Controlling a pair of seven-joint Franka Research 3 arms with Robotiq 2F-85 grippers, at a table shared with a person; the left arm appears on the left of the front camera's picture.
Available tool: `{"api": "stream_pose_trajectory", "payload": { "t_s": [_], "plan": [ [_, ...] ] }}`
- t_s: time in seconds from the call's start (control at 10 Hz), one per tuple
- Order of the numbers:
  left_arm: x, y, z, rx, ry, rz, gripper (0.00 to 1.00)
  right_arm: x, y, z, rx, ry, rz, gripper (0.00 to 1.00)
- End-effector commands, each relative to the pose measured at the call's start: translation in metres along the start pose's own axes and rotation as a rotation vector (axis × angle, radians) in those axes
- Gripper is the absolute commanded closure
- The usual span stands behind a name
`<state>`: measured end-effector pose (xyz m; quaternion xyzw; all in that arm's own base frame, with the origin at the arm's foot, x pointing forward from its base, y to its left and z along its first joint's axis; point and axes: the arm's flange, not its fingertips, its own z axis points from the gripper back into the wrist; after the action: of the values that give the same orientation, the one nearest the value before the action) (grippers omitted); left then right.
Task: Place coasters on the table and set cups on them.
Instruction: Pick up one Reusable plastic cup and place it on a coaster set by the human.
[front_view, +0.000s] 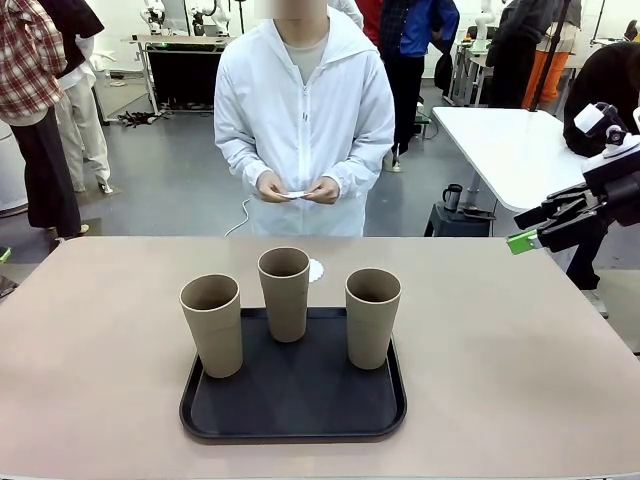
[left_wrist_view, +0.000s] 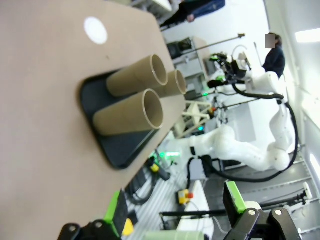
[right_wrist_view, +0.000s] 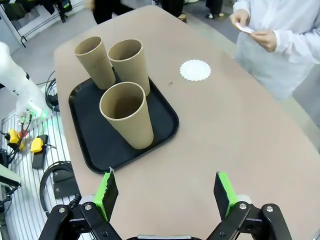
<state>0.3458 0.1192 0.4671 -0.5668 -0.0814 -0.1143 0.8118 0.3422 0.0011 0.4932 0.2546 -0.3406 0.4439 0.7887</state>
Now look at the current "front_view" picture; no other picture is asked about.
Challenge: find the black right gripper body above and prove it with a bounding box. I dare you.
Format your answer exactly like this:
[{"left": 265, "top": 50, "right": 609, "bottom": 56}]
[{"left": 582, "top": 155, "right": 640, "bottom": 209}]

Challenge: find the tall brown paper cup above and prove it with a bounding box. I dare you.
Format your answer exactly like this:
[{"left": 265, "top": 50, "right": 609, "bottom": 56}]
[
  {"left": 344, "top": 268, "right": 403, "bottom": 371},
  {"left": 257, "top": 246, "right": 312, "bottom": 344},
  {"left": 179, "top": 272, "right": 245, "bottom": 380}
]

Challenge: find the person's left forearm white sleeve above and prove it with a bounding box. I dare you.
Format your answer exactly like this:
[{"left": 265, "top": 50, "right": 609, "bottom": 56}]
[{"left": 323, "top": 132, "right": 392, "bottom": 201}]

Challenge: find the person's right forearm white sleeve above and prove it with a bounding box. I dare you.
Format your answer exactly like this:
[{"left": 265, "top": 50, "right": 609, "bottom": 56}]
[{"left": 218, "top": 132, "right": 275, "bottom": 194}]

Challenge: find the person's left hand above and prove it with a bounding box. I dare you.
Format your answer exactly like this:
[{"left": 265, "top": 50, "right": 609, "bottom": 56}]
[{"left": 305, "top": 177, "right": 342, "bottom": 205}]

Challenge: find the person's right hand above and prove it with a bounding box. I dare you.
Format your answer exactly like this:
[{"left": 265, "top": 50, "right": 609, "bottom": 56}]
[{"left": 255, "top": 171, "right": 291, "bottom": 205}]

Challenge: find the white rounded table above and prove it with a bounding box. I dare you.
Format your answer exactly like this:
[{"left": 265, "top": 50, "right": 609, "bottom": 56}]
[{"left": 430, "top": 105, "right": 601, "bottom": 216}]

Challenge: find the black step stool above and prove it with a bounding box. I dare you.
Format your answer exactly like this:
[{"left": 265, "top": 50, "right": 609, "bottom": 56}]
[{"left": 423, "top": 201, "right": 497, "bottom": 238}]

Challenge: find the black travel mug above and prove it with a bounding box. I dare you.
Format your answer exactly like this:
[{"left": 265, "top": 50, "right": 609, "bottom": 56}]
[{"left": 441, "top": 183, "right": 465, "bottom": 214}]

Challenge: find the person in black sweater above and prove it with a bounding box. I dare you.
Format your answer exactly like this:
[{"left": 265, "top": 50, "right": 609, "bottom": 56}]
[{"left": 562, "top": 42, "right": 640, "bottom": 319}]

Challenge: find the person in orange trousers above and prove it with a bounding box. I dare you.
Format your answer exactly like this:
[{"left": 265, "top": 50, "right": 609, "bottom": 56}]
[{"left": 522, "top": 0, "right": 584, "bottom": 109}]

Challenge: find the black tripod pole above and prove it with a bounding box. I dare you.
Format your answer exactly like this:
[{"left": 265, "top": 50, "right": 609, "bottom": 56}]
[{"left": 529, "top": 0, "right": 571, "bottom": 114}]

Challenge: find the person in white trousers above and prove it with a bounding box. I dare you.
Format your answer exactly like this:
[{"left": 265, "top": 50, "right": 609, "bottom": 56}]
[{"left": 39, "top": 0, "right": 114, "bottom": 195}]

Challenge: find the person in dark coat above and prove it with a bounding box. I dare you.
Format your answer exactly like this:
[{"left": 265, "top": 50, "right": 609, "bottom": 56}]
[{"left": 485, "top": 0, "right": 551, "bottom": 109}]

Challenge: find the grey background desk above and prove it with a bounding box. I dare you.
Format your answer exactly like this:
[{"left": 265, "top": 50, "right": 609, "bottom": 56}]
[{"left": 451, "top": 39, "right": 495, "bottom": 107}]

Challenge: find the black backpack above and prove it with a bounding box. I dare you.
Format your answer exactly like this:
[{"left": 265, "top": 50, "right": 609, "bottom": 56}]
[{"left": 433, "top": 51, "right": 456, "bottom": 97}]

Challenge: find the person in plaid shirt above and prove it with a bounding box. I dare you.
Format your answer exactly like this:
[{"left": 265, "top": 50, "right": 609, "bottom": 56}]
[{"left": 0, "top": 0, "right": 84, "bottom": 242}]

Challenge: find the person in blue jacket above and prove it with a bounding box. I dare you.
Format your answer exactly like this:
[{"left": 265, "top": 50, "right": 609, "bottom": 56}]
[{"left": 378, "top": 0, "right": 461, "bottom": 174}]

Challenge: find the white chair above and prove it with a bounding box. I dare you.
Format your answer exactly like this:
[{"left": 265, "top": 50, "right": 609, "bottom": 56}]
[{"left": 91, "top": 48, "right": 120, "bottom": 77}]

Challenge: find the workbench with black panel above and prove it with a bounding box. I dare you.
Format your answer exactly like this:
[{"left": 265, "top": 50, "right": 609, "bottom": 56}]
[{"left": 133, "top": 33, "right": 232, "bottom": 117}]

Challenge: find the person in red top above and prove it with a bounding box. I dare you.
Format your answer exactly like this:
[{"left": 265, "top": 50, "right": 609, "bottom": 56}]
[{"left": 354, "top": 0, "right": 386, "bottom": 49}]

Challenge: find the person in white jacket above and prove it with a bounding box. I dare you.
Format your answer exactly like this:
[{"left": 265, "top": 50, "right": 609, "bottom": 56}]
[{"left": 213, "top": 0, "right": 396, "bottom": 237}]

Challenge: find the black plastic serving tray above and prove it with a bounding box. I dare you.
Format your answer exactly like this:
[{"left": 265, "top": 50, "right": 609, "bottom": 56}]
[{"left": 178, "top": 306, "right": 409, "bottom": 445}]

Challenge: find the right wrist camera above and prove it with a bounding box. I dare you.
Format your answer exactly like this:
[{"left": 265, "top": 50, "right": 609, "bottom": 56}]
[{"left": 573, "top": 102, "right": 632, "bottom": 160}]

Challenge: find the white round pedestal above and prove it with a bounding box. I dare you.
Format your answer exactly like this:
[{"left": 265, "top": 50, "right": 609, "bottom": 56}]
[{"left": 0, "top": 119, "right": 30, "bottom": 217}]

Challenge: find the black cable pile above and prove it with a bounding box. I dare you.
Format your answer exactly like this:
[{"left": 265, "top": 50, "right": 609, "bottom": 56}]
[{"left": 116, "top": 108, "right": 167, "bottom": 130}]

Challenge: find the white floor cable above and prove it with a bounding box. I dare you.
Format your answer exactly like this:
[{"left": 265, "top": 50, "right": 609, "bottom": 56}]
[{"left": 223, "top": 197, "right": 252, "bottom": 238}]

